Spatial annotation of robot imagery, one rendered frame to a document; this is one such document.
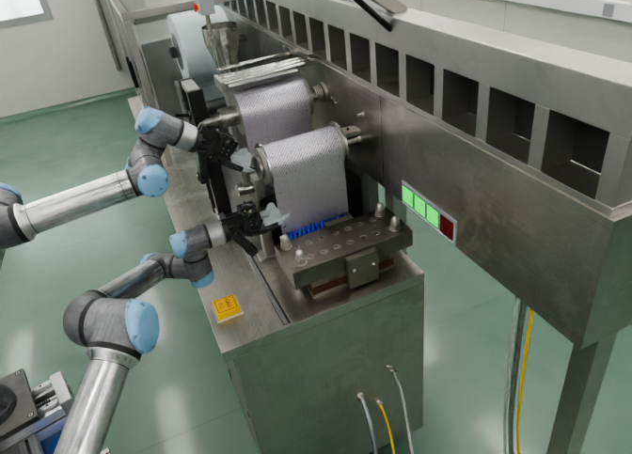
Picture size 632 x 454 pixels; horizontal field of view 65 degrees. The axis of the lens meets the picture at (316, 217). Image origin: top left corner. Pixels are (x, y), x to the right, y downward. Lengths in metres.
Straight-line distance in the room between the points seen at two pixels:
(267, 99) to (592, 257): 1.09
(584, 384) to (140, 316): 1.07
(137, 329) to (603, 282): 0.93
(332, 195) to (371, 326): 0.43
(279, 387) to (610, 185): 1.11
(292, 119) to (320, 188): 0.28
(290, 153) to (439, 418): 1.37
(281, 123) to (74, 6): 5.36
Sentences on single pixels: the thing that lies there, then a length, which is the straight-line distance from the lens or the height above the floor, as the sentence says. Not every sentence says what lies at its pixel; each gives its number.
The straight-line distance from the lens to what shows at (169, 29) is 2.37.
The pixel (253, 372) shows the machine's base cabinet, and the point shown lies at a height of 0.78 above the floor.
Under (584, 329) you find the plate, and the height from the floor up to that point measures 1.19.
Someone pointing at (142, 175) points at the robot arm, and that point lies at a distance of 1.30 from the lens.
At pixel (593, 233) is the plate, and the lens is 0.97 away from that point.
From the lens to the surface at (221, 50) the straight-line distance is 2.10.
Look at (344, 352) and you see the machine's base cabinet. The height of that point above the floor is 0.70.
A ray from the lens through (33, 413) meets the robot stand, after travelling 1.67.
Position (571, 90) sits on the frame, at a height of 1.62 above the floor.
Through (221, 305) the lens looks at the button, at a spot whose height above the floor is 0.92.
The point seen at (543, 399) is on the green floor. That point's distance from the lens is 2.49.
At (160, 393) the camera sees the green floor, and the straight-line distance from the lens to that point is 2.66.
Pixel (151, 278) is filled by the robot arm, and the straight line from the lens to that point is 1.52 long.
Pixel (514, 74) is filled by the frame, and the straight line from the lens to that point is 1.01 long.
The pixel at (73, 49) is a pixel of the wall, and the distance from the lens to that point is 6.96.
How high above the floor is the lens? 1.94
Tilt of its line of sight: 33 degrees down
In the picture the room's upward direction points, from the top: 8 degrees counter-clockwise
